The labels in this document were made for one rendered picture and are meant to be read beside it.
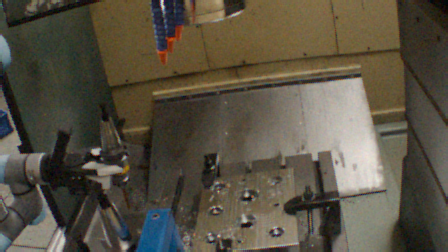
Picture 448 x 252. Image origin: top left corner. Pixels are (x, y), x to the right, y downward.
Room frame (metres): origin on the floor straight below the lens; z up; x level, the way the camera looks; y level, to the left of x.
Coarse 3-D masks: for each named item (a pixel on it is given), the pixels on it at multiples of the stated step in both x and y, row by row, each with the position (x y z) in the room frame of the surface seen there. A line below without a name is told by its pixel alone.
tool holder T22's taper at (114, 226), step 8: (104, 208) 0.55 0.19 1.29; (112, 208) 0.55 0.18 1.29; (104, 216) 0.54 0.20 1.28; (112, 216) 0.54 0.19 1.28; (120, 216) 0.56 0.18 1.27; (104, 224) 0.54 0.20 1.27; (112, 224) 0.54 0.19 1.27; (120, 224) 0.55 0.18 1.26; (104, 232) 0.55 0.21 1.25; (112, 232) 0.54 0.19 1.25; (120, 232) 0.54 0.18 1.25; (128, 232) 0.55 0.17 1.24; (112, 240) 0.54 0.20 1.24; (120, 240) 0.54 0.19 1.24; (128, 240) 0.54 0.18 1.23
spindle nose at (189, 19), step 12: (192, 0) 0.76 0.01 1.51; (204, 0) 0.75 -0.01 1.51; (216, 0) 0.76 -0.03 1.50; (228, 0) 0.76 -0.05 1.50; (240, 0) 0.78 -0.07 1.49; (192, 12) 0.76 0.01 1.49; (204, 12) 0.75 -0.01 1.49; (216, 12) 0.76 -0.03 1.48; (228, 12) 0.76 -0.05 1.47; (240, 12) 0.79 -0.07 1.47; (192, 24) 0.76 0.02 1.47
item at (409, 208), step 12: (432, 0) 0.88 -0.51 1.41; (444, 0) 0.87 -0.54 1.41; (444, 12) 0.87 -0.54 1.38; (408, 180) 1.00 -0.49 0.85; (408, 192) 0.99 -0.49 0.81; (408, 204) 0.98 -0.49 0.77; (408, 216) 0.96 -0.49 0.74; (420, 216) 0.84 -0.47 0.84; (408, 228) 0.95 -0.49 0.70; (420, 228) 0.83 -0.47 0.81; (408, 240) 0.93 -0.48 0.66; (420, 240) 0.81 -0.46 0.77; (432, 240) 0.72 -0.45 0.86
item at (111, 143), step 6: (108, 120) 0.87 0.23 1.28; (102, 126) 0.86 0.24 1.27; (108, 126) 0.86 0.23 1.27; (102, 132) 0.86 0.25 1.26; (108, 132) 0.86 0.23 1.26; (114, 132) 0.87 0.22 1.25; (102, 138) 0.86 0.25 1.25; (108, 138) 0.86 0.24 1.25; (114, 138) 0.86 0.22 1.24; (102, 144) 0.87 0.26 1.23; (108, 144) 0.86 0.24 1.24; (114, 144) 0.86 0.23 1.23; (120, 144) 0.87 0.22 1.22; (108, 150) 0.86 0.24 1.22; (114, 150) 0.86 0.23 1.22
